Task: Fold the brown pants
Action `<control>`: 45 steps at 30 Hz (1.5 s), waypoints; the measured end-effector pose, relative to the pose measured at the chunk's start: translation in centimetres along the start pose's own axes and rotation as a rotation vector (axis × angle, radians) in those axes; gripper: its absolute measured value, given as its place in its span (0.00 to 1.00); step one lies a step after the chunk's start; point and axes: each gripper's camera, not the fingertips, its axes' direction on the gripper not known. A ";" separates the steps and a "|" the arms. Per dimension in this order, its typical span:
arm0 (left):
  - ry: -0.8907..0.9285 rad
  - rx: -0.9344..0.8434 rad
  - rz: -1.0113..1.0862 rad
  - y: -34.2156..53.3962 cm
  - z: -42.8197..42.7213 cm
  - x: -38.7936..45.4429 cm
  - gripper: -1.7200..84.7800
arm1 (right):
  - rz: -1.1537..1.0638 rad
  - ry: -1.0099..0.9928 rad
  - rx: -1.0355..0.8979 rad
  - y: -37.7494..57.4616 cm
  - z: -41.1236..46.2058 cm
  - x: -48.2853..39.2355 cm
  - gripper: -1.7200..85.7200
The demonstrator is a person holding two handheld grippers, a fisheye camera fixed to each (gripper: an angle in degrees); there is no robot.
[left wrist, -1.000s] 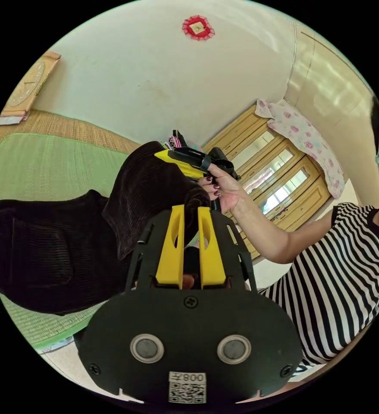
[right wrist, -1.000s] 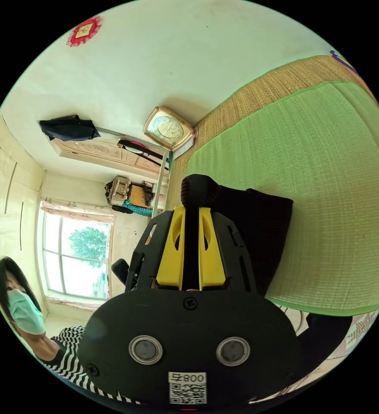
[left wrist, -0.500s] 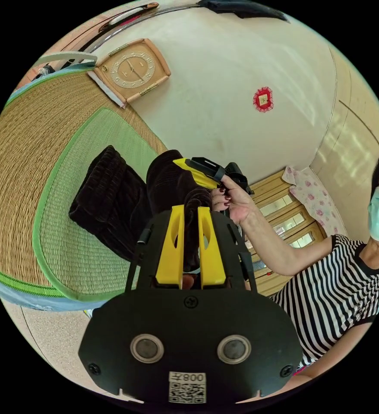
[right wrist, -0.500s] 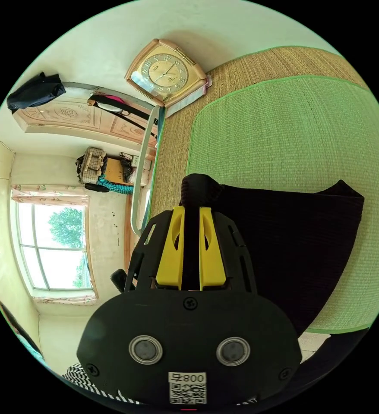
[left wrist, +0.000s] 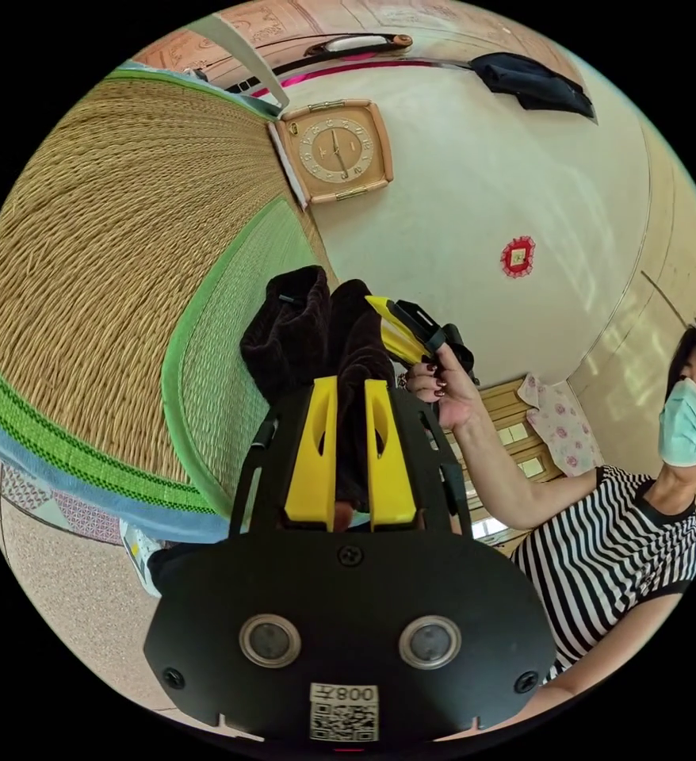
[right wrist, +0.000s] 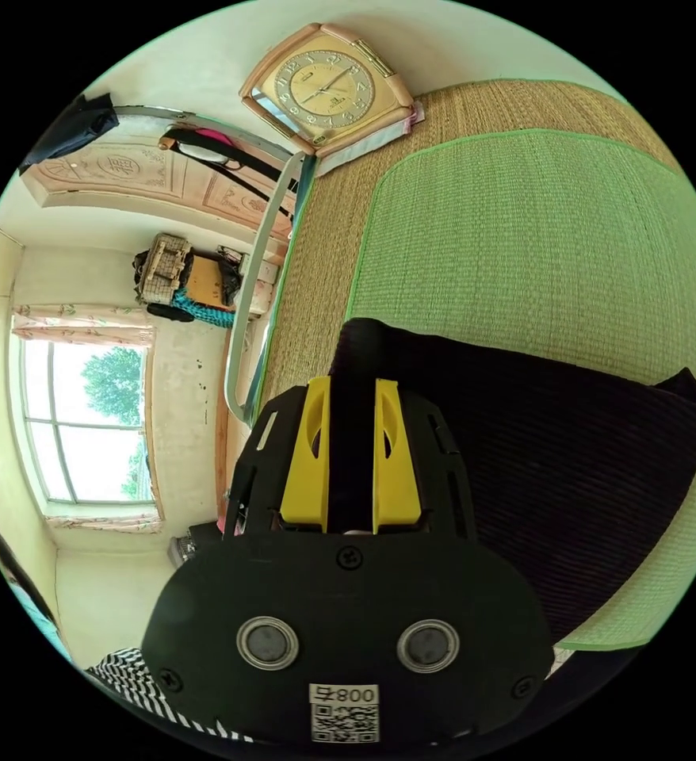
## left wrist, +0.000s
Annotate brown pants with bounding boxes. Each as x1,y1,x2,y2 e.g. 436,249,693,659
239,266,398,514

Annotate bed with woven mat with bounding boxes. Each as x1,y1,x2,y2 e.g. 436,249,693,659
0,63,338,545

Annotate fluorescent tube lamp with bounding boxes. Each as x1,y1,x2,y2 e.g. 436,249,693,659
304,33,415,62

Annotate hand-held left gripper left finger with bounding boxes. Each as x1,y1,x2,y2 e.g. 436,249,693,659
284,376,338,532

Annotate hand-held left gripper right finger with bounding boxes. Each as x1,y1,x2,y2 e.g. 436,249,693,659
364,379,415,532

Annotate square peach wall clock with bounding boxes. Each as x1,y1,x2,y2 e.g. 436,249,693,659
266,99,396,211

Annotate dark blue hanging cloth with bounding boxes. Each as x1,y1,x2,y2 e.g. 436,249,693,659
471,52,598,124

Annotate wooden cupboard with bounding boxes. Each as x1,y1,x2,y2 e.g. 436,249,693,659
437,374,570,557

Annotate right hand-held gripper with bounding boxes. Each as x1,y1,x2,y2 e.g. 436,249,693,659
364,294,481,385

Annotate person's right forearm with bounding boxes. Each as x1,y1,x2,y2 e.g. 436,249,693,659
452,408,602,532

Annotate person's right hand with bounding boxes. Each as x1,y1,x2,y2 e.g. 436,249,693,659
406,343,487,434

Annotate floral cloth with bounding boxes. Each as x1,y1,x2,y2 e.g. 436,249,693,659
516,373,606,479

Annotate red paper wall ornament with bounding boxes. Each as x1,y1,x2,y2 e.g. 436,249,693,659
499,235,537,279

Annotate person's body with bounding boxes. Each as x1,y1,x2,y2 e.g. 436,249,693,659
119,318,696,694

